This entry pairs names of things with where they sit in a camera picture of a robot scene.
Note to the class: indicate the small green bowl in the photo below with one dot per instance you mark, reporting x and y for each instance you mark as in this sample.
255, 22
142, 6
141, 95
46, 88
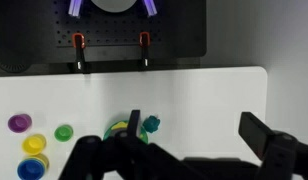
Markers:
63, 133

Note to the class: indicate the right orange black clamp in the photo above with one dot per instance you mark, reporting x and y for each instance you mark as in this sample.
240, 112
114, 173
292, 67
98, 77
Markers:
144, 42

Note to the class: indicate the orange black clamp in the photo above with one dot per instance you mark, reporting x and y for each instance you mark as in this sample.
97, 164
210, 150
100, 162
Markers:
79, 45
144, 42

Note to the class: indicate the small blue bowl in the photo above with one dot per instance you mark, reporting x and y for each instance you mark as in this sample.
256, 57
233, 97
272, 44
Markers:
33, 167

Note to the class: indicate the left orange black clamp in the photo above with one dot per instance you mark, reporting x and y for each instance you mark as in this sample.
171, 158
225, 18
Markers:
79, 45

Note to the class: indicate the small purple bowl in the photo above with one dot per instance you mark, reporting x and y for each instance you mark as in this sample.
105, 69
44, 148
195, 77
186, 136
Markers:
19, 123

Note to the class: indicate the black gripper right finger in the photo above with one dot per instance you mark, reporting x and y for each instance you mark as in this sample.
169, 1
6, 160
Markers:
282, 154

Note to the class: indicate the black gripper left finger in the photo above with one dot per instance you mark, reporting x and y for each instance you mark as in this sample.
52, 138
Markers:
92, 157

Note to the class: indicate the teal flower toy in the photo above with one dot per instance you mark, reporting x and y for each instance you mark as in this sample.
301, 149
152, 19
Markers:
151, 124

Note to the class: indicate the small yellow bowl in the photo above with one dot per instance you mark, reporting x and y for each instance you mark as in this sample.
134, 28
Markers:
34, 144

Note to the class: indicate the black perforated mounting board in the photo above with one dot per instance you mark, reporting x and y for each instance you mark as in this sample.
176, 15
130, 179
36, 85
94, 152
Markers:
41, 32

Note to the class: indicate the large green toy bowl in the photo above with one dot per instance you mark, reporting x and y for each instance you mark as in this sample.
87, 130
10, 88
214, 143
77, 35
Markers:
122, 125

